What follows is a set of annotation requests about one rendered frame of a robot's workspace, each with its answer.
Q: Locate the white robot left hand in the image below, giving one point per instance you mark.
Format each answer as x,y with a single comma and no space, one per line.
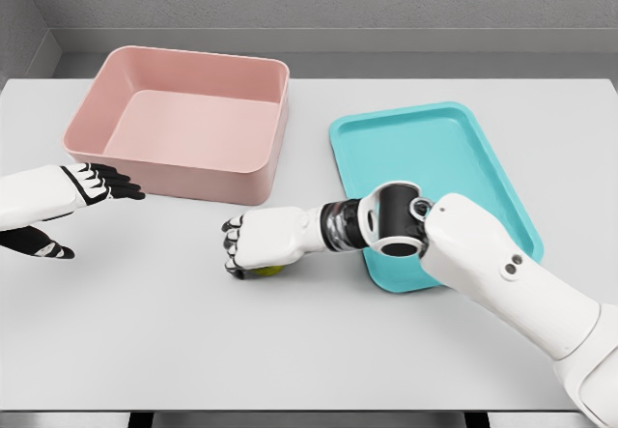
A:
43,191

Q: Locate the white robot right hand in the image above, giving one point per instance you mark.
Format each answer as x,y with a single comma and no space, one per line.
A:
270,237

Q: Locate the yellow-green tennis ball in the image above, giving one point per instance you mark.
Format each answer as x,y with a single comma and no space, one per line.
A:
269,271

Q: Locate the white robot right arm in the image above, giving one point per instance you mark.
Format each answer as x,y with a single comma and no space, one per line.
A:
483,259

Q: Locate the pink rectangular basket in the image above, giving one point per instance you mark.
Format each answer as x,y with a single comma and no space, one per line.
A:
193,123

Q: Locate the blue rectangular tray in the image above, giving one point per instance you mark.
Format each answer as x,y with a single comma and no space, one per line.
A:
420,157

